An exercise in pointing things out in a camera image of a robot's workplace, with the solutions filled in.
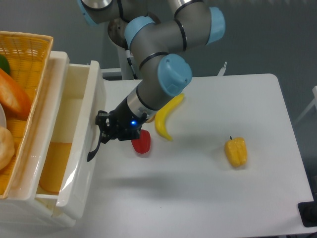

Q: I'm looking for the green vegetable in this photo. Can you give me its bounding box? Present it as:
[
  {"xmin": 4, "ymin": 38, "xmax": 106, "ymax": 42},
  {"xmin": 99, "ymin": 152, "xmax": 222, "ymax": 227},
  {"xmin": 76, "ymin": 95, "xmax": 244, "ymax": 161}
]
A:
[{"xmin": 0, "ymin": 55, "xmax": 10, "ymax": 75}]

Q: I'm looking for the white frame at right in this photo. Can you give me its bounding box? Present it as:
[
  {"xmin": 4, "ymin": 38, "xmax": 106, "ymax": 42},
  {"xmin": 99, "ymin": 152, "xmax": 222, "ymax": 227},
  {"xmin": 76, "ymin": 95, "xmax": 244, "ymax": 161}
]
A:
[{"xmin": 294, "ymin": 86, "xmax": 317, "ymax": 125}]

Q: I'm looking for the toast bread slice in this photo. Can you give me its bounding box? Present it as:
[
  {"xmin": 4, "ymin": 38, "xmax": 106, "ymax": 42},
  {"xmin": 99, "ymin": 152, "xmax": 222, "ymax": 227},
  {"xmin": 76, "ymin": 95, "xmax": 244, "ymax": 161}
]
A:
[{"xmin": 39, "ymin": 142, "xmax": 72, "ymax": 194}]

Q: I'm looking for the yellow banana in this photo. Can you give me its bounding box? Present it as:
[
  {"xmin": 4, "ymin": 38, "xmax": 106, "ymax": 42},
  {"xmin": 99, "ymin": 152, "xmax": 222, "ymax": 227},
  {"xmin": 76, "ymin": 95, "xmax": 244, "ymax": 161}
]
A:
[{"xmin": 155, "ymin": 93, "xmax": 185, "ymax": 141}]

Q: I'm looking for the white drawer cabinet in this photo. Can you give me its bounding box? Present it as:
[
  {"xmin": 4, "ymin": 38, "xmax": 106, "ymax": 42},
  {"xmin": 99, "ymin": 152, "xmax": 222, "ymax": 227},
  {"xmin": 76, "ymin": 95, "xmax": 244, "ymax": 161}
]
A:
[{"xmin": 0, "ymin": 51, "xmax": 77, "ymax": 229}]

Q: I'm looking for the black device at edge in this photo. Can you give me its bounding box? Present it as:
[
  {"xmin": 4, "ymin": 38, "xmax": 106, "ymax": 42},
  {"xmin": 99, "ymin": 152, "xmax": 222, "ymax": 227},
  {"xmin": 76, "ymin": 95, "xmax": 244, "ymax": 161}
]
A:
[{"xmin": 298, "ymin": 201, "xmax": 317, "ymax": 228}]

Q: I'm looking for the pale round bun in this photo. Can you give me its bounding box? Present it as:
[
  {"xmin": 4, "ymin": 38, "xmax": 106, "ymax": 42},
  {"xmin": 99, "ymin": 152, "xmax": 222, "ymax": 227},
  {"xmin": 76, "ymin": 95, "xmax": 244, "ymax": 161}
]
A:
[{"xmin": 0, "ymin": 126, "xmax": 15, "ymax": 170}]

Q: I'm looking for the round bread roll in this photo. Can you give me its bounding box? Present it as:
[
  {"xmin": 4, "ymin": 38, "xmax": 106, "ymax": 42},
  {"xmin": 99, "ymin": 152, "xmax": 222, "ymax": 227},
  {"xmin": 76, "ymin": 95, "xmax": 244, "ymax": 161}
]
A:
[{"xmin": 146, "ymin": 115, "xmax": 156, "ymax": 123}]

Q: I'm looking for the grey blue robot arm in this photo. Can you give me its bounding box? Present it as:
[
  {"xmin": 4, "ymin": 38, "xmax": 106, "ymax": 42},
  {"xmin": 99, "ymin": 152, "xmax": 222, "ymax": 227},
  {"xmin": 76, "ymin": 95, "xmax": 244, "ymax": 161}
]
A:
[{"xmin": 78, "ymin": 0, "xmax": 226, "ymax": 143}]

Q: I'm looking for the red bell pepper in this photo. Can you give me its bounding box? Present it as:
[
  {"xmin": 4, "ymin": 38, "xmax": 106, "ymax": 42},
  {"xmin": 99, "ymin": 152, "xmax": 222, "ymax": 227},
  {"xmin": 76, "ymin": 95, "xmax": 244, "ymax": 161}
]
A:
[{"xmin": 131, "ymin": 129, "xmax": 151, "ymax": 154}]

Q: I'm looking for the white top drawer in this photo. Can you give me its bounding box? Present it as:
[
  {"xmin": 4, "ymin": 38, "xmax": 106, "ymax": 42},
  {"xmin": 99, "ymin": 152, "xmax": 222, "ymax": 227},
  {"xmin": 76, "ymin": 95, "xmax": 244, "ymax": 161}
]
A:
[{"xmin": 53, "ymin": 61, "xmax": 106, "ymax": 220}]

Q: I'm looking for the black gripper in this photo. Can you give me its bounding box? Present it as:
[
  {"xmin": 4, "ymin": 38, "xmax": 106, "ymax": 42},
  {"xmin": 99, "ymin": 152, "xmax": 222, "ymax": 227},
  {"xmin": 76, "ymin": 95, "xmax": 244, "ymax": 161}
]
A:
[{"xmin": 95, "ymin": 99, "xmax": 147, "ymax": 146}]

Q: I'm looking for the orange baguette bread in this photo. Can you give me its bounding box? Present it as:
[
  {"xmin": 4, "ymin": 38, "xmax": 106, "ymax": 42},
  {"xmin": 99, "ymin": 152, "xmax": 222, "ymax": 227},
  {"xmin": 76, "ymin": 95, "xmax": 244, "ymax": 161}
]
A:
[{"xmin": 0, "ymin": 69, "xmax": 32, "ymax": 120}]

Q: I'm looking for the yellow woven basket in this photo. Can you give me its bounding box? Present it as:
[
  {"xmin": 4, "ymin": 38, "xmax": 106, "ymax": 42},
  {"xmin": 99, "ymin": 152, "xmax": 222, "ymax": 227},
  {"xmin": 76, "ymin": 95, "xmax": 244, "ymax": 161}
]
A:
[{"xmin": 0, "ymin": 31, "xmax": 53, "ymax": 199}]

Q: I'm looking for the yellow bell pepper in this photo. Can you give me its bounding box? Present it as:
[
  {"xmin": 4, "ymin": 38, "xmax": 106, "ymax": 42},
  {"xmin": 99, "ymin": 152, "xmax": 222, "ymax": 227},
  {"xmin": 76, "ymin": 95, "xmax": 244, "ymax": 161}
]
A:
[{"xmin": 224, "ymin": 136, "xmax": 248, "ymax": 168}]

